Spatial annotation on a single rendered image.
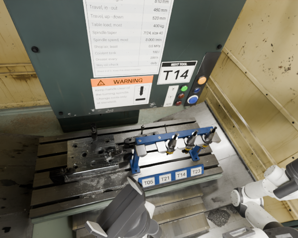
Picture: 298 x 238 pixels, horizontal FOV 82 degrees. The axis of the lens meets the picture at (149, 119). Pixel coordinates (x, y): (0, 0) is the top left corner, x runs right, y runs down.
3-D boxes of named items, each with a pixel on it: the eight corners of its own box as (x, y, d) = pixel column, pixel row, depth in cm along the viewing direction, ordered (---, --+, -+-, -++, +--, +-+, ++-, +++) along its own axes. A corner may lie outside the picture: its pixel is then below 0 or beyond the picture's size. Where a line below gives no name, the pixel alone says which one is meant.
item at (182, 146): (187, 149, 92) (187, 148, 92) (178, 150, 91) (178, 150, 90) (182, 138, 96) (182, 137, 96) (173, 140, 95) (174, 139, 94)
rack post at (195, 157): (199, 160, 124) (217, 138, 101) (193, 161, 123) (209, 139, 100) (194, 148, 130) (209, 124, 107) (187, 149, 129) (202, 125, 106)
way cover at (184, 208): (210, 228, 123) (221, 225, 110) (75, 273, 99) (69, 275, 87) (193, 186, 140) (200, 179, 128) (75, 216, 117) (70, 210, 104)
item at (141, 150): (147, 156, 87) (148, 156, 86) (137, 158, 85) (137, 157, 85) (144, 144, 91) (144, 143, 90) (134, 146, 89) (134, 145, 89)
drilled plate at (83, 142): (118, 168, 108) (118, 165, 105) (68, 178, 101) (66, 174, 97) (113, 137, 122) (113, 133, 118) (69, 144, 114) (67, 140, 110)
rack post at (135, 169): (140, 172, 113) (145, 150, 90) (132, 174, 111) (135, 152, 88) (136, 158, 118) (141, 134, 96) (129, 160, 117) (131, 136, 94)
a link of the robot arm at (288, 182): (314, 173, 64) (288, 187, 71) (286, 153, 67) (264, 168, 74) (318, 193, 56) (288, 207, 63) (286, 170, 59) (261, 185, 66)
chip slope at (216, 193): (242, 200, 138) (263, 191, 118) (160, 225, 120) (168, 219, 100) (196, 116, 190) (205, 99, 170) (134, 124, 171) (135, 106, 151)
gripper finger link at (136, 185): (124, 175, 35) (131, 186, 40) (135, 185, 33) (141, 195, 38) (130, 169, 35) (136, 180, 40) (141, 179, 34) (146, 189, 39)
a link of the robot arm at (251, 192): (274, 180, 78) (248, 188, 94) (252, 177, 77) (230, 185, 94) (281, 206, 72) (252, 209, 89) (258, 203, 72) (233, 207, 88)
